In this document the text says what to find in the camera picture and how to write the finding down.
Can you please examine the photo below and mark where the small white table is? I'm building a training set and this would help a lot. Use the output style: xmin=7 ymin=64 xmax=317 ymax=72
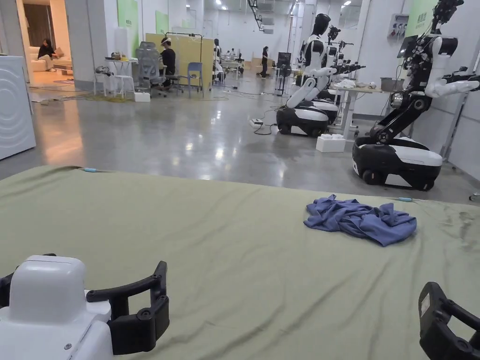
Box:
xmin=93 ymin=56 xmax=136 ymax=99

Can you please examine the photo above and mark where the white washing machine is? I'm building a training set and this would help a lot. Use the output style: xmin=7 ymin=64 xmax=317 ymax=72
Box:
xmin=0 ymin=55 xmax=37 ymax=161

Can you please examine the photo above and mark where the pale sofa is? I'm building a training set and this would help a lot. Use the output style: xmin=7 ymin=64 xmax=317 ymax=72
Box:
xmin=28 ymin=48 xmax=73 ymax=74

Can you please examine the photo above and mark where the blue plastic chair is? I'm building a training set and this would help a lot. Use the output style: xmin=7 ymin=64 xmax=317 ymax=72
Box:
xmin=187 ymin=61 xmax=204 ymax=93

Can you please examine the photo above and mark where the black floor fan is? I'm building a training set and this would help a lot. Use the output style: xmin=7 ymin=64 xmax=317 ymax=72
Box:
xmin=275 ymin=52 xmax=294 ymax=97

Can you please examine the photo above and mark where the blue crumpled garment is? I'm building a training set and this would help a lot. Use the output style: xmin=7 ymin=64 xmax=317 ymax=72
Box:
xmin=303 ymin=194 xmax=418 ymax=248

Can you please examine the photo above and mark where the bed with pale green sheet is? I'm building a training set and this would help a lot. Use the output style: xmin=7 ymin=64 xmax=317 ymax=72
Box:
xmin=0 ymin=165 xmax=480 ymax=360

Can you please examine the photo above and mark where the white work table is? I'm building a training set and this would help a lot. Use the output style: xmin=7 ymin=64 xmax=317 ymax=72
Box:
xmin=330 ymin=78 xmax=382 ymax=133

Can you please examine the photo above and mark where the grey plastic bin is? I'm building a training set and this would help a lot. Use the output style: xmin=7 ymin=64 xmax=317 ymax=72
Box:
xmin=380 ymin=76 xmax=405 ymax=92

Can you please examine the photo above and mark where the black and white wheeled robot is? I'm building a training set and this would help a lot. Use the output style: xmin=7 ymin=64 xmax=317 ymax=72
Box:
xmin=352 ymin=0 xmax=480 ymax=193
xmin=275 ymin=13 xmax=340 ymax=138
xmin=314 ymin=24 xmax=368 ymax=125

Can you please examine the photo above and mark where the grey office chair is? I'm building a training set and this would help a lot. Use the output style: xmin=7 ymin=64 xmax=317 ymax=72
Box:
xmin=134 ymin=41 xmax=168 ymax=92

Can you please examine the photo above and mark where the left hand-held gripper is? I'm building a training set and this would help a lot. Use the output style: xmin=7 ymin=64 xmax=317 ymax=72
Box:
xmin=0 ymin=255 xmax=171 ymax=360

